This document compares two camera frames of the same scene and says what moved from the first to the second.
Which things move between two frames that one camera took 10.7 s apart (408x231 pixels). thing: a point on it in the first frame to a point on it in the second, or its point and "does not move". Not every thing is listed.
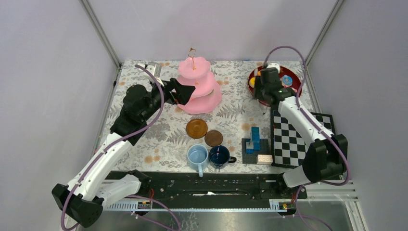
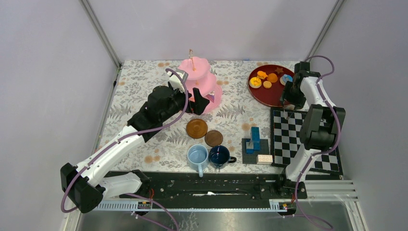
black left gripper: (172, 91) to (190, 101)
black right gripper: (266, 76) to (289, 99)
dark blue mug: (219, 157) does not move
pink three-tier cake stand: (196, 71) does not move
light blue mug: (197, 157) does not move
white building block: (264, 159) does not move
